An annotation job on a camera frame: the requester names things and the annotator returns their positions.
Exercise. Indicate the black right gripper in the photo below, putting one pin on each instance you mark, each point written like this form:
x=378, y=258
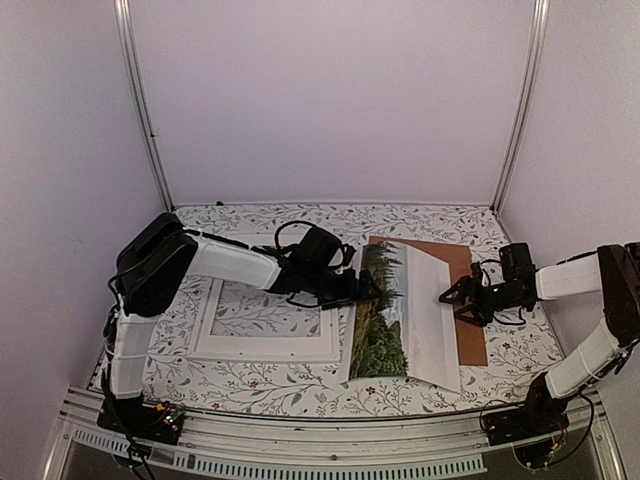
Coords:
x=466, y=285

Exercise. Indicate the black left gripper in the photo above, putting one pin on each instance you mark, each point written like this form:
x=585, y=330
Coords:
x=348, y=295

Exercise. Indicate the landscape photo print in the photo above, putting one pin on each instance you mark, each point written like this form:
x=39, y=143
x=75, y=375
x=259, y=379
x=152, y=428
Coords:
x=407, y=332

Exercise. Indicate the white picture frame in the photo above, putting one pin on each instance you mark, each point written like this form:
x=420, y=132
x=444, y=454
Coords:
x=242, y=322

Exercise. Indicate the white photo print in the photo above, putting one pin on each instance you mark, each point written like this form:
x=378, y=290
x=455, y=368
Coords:
x=226, y=262

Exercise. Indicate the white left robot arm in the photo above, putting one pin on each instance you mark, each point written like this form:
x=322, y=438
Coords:
x=151, y=268

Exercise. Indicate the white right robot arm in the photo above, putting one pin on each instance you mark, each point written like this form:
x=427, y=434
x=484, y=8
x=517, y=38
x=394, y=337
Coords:
x=603, y=282

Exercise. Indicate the floral patterned table mat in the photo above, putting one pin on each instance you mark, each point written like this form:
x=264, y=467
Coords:
x=517, y=346

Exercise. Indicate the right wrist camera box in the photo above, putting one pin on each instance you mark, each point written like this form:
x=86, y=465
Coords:
x=516, y=262

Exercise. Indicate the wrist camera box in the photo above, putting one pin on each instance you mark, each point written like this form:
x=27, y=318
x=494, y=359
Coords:
x=318, y=249
x=516, y=262

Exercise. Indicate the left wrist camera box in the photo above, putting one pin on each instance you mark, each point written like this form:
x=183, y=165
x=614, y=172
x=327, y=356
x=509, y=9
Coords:
x=318, y=249

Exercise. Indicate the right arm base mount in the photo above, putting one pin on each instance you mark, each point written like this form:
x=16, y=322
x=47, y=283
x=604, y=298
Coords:
x=540, y=414

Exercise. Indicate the front aluminium rail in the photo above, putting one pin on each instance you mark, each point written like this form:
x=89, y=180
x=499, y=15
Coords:
x=219, y=445

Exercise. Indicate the right aluminium corner post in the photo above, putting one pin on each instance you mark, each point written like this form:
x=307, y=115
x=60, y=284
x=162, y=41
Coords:
x=532, y=65

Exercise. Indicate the aluminium corner post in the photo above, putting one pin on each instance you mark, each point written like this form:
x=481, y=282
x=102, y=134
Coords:
x=532, y=65
x=126, y=36

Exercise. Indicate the left aluminium corner post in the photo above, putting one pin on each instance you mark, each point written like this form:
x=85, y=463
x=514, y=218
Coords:
x=126, y=36

